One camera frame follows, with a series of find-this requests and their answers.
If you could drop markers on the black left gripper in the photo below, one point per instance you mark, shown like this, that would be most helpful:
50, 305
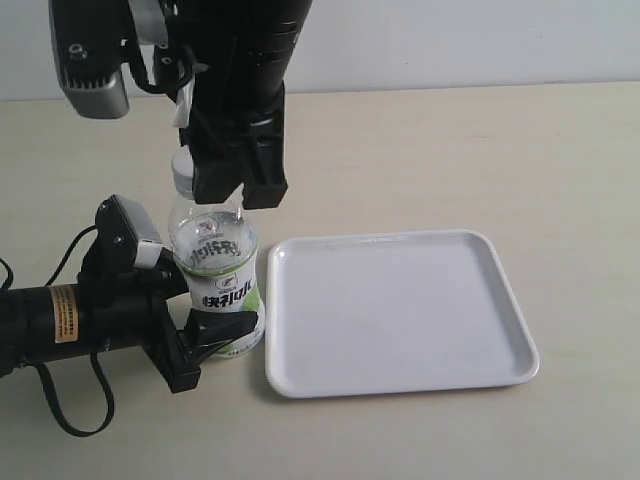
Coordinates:
125, 310

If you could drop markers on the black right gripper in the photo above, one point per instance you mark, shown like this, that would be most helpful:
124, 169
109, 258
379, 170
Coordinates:
230, 136

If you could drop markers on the clear plastic water bottle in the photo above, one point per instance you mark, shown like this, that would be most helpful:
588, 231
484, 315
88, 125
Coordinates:
215, 247

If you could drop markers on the white bottle cap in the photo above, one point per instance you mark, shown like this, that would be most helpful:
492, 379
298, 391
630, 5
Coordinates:
182, 166

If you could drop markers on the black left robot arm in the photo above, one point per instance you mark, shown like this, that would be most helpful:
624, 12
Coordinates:
41, 325

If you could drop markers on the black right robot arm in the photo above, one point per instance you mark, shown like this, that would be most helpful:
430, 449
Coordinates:
239, 45

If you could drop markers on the white rectangular plastic tray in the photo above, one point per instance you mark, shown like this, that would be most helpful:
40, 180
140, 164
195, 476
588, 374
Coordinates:
390, 313

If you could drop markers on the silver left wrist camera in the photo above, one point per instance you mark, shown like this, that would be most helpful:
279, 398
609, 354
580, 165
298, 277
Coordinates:
126, 235

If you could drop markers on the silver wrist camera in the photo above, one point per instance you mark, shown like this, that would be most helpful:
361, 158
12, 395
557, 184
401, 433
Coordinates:
126, 235
88, 39

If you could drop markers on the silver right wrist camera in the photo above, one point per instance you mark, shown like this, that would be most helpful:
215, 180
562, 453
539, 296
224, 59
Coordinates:
88, 39

